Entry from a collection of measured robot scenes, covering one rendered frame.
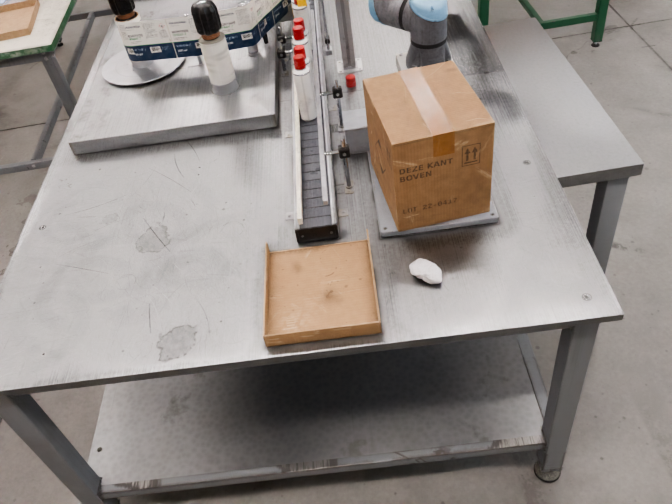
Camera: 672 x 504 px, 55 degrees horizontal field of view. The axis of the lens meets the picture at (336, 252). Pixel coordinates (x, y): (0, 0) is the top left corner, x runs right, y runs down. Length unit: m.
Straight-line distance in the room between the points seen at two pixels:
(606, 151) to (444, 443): 0.94
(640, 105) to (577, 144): 1.77
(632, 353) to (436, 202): 1.16
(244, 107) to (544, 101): 0.94
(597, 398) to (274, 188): 1.29
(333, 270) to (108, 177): 0.85
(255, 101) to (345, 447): 1.12
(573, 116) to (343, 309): 0.96
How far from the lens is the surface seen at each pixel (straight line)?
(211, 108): 2.18
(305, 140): 1.93
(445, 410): 2.04
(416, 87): 1.64
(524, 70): 2.28
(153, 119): 2.21
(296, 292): 1.54
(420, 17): 2.11
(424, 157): 1.50
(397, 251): 1.60
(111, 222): 1.93
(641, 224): 2.99
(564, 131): 2.00
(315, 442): 2.01
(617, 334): 2.56
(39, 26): 3.39
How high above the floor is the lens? 1.97
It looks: 45 degrees down
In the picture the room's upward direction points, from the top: 10 degrees counter-clockwise
